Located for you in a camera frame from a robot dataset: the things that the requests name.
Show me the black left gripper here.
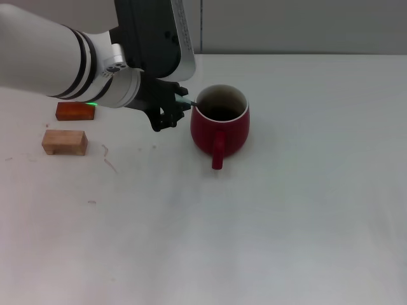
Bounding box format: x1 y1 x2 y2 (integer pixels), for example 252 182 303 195
124 71 190 133

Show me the red ceramic cup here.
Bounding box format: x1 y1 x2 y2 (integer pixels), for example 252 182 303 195
190 84 251 171

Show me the red-brown wooden block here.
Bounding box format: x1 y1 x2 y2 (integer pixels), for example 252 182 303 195
56 101 97 121

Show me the light wooden block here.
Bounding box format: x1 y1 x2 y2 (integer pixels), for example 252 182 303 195
41 129 88 156

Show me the silver black wrist camera box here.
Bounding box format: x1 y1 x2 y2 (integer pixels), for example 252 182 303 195
113 0 196 81

